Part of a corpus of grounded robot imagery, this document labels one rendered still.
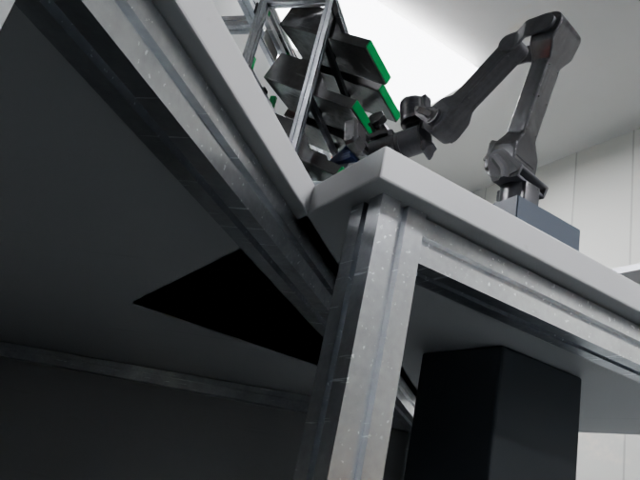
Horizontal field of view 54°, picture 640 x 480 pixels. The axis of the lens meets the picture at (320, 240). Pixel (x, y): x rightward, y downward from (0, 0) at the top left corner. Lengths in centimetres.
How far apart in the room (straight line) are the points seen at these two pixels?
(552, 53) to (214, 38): 84
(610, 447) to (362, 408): 320
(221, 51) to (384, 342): 23
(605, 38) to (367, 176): 317
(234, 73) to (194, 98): 4
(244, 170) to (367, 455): 22
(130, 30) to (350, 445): 30
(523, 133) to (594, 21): 245
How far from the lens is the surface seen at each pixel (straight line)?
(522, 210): 96
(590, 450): 369
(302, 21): 159
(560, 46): 120
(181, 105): 40
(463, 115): 125
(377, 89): 156
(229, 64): 43
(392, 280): 49
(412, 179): 50
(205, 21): 40
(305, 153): 133
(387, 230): 50
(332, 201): 54
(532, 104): 113
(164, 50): 39
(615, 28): 357
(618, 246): 394
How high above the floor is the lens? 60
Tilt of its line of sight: 22 degrees up
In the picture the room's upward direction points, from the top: 13 degrees clockwise
